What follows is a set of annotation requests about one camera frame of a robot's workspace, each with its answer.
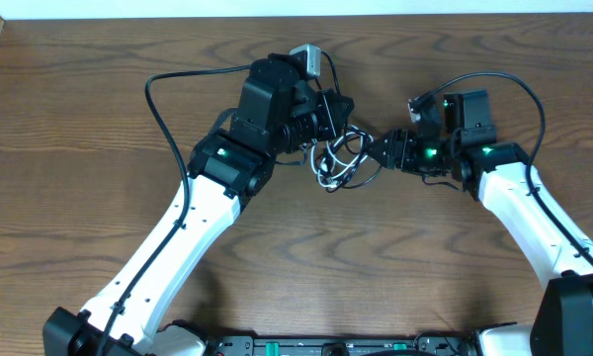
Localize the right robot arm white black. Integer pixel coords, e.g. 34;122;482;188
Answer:
368;90;593;355

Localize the black thin cable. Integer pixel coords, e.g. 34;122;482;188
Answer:
311;126;384;194

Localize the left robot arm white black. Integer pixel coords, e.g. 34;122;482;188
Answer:
42;44;354;355

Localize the white cable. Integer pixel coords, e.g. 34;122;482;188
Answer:
309;124;375;189

